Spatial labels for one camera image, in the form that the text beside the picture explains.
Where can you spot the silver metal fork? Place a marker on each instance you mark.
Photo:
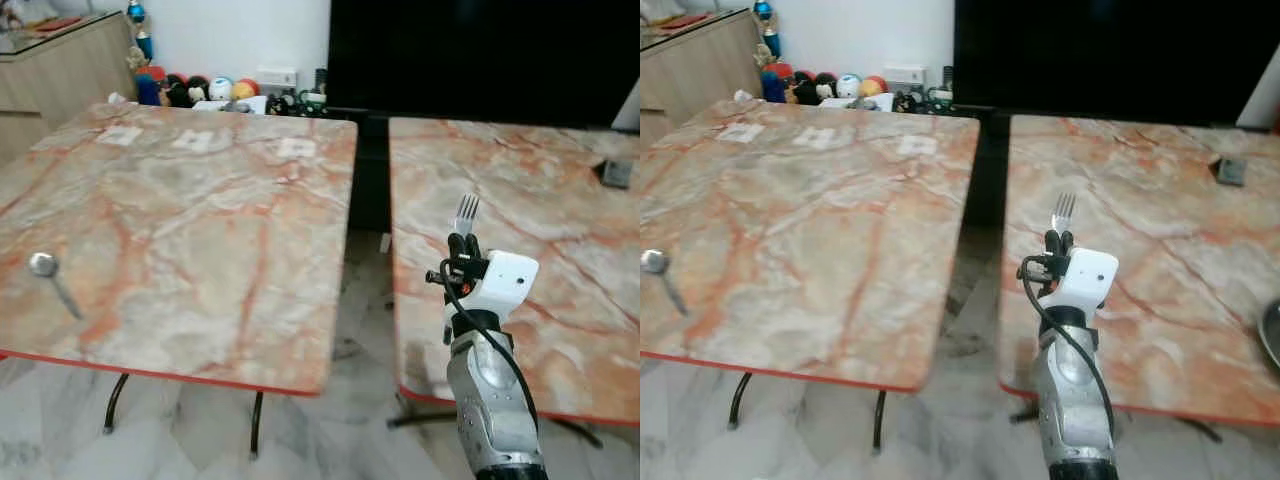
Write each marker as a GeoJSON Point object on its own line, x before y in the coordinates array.
{"type": "Point", "coordinates": [1064, 210]}
{"type": "Point", "coordinates": [467, 212]}

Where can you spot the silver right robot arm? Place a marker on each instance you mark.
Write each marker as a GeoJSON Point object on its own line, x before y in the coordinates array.
{"type": "Point", "coordinates": [1066, 400]}
{"type": "Point", "coordinates": [483, 400]}

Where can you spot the black television stand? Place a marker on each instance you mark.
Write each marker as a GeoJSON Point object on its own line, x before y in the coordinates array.
{"type": "Point", "coordinates": [370, 170]}
{"type": "Point", "coordinates": [988, 165]}

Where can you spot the dark grey flat device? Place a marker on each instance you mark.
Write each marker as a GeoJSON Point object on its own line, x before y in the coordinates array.
{"type": "Point", "coordinates": [1230, 171]}
{"type": "Point", "coordinates": [615, 174]}

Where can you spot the white paper label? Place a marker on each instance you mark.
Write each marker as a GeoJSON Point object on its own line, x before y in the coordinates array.
{"type": "Point", "coordinates": [917, 145]}
{"type": "Point", "coordinates": [297, 148]}

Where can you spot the silver metal spoon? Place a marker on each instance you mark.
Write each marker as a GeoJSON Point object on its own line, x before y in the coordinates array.
{"type": "Point", "coordinates": [43, 264]}
{"type": "Point", "coordinates": [654, 261]}

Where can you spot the black television screen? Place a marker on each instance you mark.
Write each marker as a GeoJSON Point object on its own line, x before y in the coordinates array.
{"type": "Point", "coordinates": [1100, 55]}
{"type": "Point", "coordinates": [480, 55]}

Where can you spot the green and black toy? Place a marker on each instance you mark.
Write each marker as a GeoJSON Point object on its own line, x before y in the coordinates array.
{"type": "Point", "coordinates": [925, 100]}
{"type": "Point", "coordinates": [300, 102]}

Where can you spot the grey metal bowl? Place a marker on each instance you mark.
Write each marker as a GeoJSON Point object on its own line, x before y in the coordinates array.
{"type": "Point", "coordinates": [1272, 335]}

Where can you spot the black curved table leg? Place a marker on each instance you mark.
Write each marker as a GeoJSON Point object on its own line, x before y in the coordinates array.
{"type": "Point", "coordinates": [257, 425]}
{"type": "Point", "coordinates": [740, 400]}
{"type": "Point", "coordinates": [879, 420]}
{"type": "Point", "coordinates": [114, 402]}

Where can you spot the orange round toy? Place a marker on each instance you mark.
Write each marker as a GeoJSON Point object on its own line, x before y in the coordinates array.
{"type": "Point", "coordinates": [245, 89]}
{"type": "Point", "coordinates": [874, 86]}

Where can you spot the white and blue round toy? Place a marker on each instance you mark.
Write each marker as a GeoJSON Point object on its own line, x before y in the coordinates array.
{"type": "Point", "coordinates": [848, 86]}
{"type": "Point", "coordinates": [220, 88]}

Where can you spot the black plush toy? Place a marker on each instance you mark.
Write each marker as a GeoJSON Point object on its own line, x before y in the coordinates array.
{"type": "Point", "coordinates": [185, 92]}
{"type": "Point", "coordinates": [812, 90]}

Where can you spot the light wooden cabinet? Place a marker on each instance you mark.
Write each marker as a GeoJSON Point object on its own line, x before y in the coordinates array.
{"type": "Point", "coordinates": [60, 70]}
{"type": "Point", "coordinates": [695, 65]}

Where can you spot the red flat item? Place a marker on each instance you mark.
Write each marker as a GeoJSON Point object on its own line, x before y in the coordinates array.
{"type": "Point", "coordinates": [58, 22]}
{"type": "Point", "coordinates": [688, 19]}

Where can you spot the red and blue toy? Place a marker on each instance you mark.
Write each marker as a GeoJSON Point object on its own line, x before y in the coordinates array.
{"type": "Point", "coordinates": [776, 82]}
{"type": "Point", "coordinates": [149, 85]}

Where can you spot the blue bottle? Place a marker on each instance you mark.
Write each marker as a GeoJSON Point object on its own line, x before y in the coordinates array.
{"type": "Point", "coordinates": [144, 45]}
{"type": "Point", "coordinates": [771, 43]}

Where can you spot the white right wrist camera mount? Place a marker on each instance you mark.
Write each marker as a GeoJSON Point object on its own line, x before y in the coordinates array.
{"type": "Point", "coordinates": [1090, 272]}
{"type": "Point", "coordinates": [508, 277]}

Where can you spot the white wall socket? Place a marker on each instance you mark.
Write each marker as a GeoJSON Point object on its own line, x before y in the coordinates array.
{"type": "Point", "coordinates": [905, 76]}
{"type": "Point", "coordinates": [277, 78]}

